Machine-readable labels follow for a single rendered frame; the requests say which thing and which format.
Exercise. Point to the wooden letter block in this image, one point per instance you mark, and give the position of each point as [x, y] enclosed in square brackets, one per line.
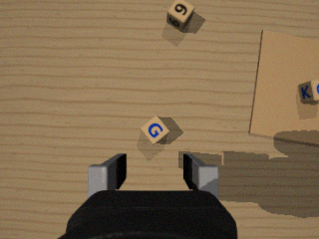
[154, 129]
[179, 14]
[309, 91]

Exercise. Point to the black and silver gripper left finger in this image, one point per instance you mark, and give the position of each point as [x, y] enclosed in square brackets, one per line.
[109, 175]

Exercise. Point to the tan square mat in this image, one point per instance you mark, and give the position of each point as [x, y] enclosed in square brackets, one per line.
[284, 62]

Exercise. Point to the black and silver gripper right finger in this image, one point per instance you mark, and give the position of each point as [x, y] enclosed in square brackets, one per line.
[199, 175]

